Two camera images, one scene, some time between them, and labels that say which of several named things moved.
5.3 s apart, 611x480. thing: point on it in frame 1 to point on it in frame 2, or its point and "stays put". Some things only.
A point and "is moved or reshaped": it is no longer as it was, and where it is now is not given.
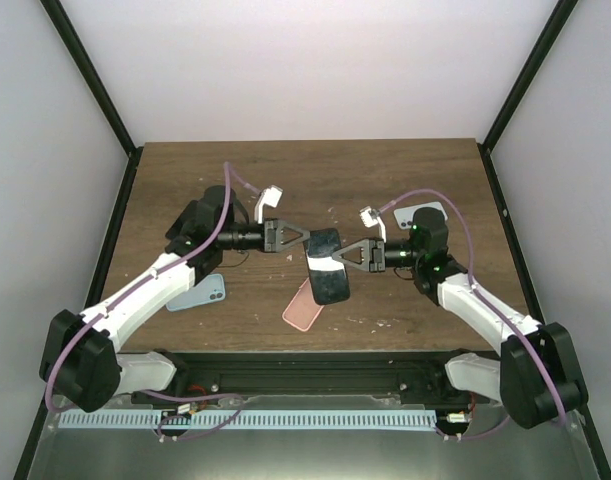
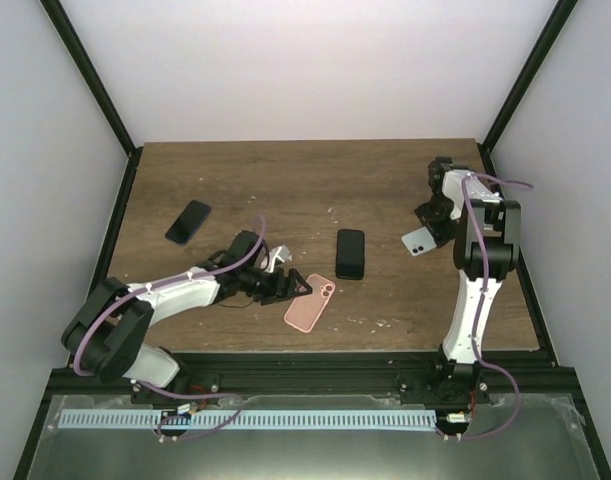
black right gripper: x=373 y=261 to x=442 y=235
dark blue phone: x=182 y=219 stays put
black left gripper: x=273 y=235 to x=278 y=292
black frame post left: x=62 y=24 stays put
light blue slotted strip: x=158 y=420 stays put
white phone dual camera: x=404 y=217 is moved or reshaped
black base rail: x=206 y=377 stays put
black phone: x=327 y=275 is moved or reshaped
